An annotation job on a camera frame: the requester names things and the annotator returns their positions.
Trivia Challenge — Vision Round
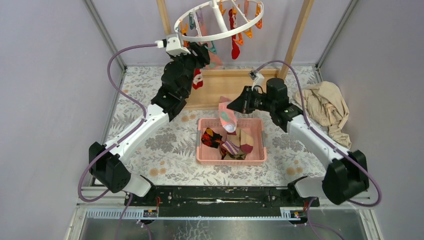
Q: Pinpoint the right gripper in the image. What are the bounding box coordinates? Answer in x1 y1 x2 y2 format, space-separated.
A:
226 86 275 115

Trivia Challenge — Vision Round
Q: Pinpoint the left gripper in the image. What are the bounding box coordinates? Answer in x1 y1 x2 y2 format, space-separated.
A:
167 41 208 96

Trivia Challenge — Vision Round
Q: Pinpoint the pink sock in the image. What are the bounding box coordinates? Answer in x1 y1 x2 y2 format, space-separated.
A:
199 22 223 70
218 96 237 133

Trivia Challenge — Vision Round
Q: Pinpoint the wooden hanger stand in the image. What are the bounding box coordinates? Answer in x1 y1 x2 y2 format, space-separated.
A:
157 0 314 110

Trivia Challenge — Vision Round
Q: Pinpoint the black red yellow argyle sock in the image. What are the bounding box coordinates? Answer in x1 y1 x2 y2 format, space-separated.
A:
200 127 223 149

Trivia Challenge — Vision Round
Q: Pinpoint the pink plastic basket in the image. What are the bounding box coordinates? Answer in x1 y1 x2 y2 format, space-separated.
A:
196 118 267 166

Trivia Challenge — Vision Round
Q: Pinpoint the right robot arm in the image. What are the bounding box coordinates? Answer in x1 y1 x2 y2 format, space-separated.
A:
227 78 370 206

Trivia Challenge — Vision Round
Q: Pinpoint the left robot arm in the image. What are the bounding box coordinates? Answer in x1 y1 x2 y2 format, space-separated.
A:
82 39 210 206

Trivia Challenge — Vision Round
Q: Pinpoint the white round clip hanger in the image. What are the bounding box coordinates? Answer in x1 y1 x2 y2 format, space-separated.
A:
174 0 264 45

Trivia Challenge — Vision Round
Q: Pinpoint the beige crumpled cloth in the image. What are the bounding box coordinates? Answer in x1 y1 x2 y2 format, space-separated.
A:
294 81 352 149

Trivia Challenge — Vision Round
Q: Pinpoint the floral table mat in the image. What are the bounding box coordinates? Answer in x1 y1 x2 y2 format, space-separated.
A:
107 66 325 186

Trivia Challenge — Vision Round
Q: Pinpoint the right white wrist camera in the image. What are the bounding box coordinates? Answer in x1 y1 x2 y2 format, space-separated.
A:
248 69 265 90

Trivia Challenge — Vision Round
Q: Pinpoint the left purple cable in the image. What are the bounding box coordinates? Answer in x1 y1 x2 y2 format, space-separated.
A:
77 43 167 240

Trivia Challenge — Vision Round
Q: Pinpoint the purple cable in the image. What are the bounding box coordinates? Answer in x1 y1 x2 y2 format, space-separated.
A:
255 60 383 240
77 43 167 240

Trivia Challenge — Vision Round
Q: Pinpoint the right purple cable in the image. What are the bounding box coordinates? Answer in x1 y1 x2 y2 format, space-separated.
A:
255 60 383 240

